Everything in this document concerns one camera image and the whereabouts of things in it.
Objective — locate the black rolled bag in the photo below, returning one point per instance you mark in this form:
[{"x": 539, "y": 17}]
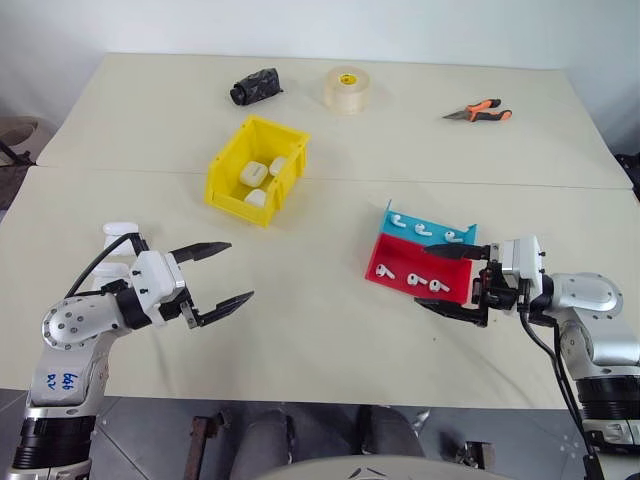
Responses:
[{"x": 256, "y": 86}]

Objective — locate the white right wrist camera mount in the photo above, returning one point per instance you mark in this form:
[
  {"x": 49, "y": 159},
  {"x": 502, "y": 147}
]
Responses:
[{"x": 522, "y": 260}]

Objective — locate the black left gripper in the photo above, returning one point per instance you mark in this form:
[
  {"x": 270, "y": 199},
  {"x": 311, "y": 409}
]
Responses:
[{"x": 189, "y": 312}]

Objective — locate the dark stool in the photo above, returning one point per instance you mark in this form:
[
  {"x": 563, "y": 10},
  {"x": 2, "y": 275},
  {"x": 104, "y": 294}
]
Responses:
[{"x": 17, "y": 132}]

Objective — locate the rusty metal bracket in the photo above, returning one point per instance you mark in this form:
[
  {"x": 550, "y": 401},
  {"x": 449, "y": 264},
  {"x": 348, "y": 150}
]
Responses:
[{"x": 200, "y": 445}]

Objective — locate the orange black pliers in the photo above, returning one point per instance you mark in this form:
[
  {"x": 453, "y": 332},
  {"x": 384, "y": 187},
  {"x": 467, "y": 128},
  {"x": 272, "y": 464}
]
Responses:
[{"x": 482, "y": 112}]

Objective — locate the small metal floor bracket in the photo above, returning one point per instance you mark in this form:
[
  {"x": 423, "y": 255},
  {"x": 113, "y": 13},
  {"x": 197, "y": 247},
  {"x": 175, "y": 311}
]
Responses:
[{"x": 475, "y": 452}]

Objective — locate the yellow plastic bin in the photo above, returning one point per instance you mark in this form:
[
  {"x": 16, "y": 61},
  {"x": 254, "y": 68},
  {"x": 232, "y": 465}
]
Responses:
[{"x": 235, "y": 200}]

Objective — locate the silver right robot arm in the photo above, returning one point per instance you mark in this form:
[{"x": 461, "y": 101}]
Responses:
[{"x": 595, "y": 320}]

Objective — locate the blue tray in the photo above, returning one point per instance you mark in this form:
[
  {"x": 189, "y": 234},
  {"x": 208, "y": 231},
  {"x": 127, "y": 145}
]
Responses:
[{"x": 435, "y": 225}]

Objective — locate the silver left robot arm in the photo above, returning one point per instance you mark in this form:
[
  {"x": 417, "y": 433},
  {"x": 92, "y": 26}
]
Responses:
[{"x": 70, "y": 320}]

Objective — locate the clear tape roll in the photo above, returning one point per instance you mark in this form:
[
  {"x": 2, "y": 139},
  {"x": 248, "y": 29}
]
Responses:
[{"x": 347, "y": 92}]

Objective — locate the red tray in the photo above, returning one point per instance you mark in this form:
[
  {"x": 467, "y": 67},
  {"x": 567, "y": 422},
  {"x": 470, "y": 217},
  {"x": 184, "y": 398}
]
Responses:
[{"x": 400, "y": 255}]

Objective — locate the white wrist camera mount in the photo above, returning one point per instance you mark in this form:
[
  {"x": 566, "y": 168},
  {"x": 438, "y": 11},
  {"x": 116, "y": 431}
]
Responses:
[
  {"x": 522, "y": 260},
  {"x": 152, "y": 277}
]

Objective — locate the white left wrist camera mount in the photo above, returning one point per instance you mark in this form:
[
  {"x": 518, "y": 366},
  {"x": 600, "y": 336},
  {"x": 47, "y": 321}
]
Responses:
[{"x": 152, "y": 277}]

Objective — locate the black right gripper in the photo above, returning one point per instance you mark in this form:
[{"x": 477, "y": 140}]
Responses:
[{"x": 497, "y": 295}]

